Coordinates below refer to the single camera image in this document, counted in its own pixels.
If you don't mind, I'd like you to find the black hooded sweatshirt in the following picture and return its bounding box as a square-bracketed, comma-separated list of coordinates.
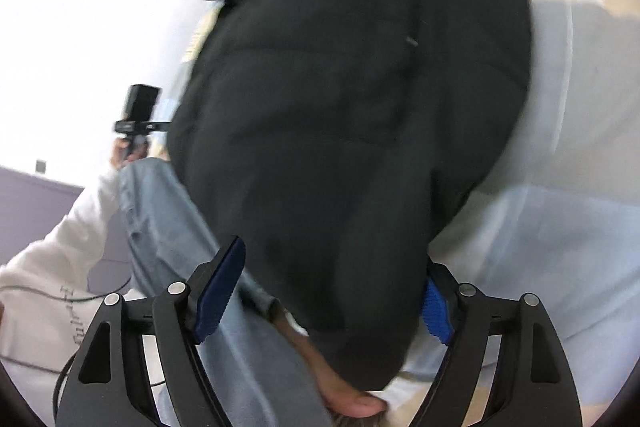
[168, 0, 532, 390]

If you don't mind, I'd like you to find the person's left hand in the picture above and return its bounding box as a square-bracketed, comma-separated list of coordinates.
[110, 136, 149, 170]

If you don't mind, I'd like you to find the person's right hand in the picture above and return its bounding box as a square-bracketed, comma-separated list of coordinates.
[273, 311, 387, 419]

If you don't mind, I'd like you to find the light blue jeans leg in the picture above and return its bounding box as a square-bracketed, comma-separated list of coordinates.
[120, 158, 332, 426]

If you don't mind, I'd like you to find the grey wall socket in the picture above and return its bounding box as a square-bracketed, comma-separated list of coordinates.
[36, 160, 47, 173]

